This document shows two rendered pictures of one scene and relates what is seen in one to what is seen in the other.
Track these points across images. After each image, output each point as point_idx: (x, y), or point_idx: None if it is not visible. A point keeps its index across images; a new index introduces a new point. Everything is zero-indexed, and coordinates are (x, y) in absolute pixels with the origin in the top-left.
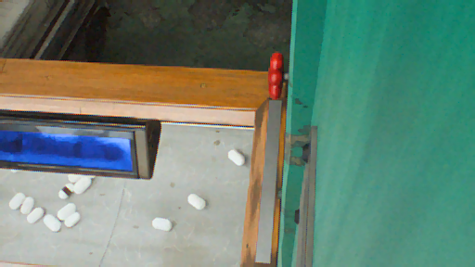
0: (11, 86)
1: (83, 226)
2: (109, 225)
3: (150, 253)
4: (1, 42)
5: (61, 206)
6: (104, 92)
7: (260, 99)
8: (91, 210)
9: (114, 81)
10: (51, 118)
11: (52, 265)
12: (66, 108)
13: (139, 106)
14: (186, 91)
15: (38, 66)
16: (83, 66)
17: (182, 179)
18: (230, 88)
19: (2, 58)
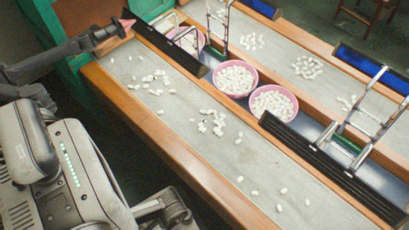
0: (143, 113)
1: (157, 69)
2: (151, 66)
3: (148, 56)
4: (137, 204)
5: (158, 77)
6: (122, 93)
7: (92, 66)
8: (153, 71)
9: (117, 94)
10: (136, 16)
11: (170, 66)
12: (135, 98)
13: (118, 84)
14: (104, 80)
15: (131, 114)
16: (119, 105)
17: (127, 65)
18: (94, 73)
19: (138, 125)
